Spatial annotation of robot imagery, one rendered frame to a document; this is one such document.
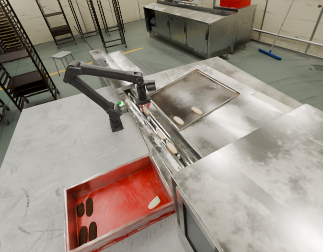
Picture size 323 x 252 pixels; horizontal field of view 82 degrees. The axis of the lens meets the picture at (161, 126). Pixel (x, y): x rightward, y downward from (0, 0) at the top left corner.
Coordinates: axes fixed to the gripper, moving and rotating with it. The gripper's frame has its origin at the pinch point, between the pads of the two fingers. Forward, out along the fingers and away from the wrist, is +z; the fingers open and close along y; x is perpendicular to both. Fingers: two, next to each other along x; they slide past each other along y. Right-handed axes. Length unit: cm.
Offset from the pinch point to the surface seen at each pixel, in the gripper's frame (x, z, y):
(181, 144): -34.3, 10.8, 8.2
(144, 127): -10.3, 6.7, -6.6
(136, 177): -42, 10, -26
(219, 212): -93, -38, -18
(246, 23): 194, 36, 310
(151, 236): -73, 11, -32
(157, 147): -32.0, 6.7, -7.4
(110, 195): -45, 10, -42
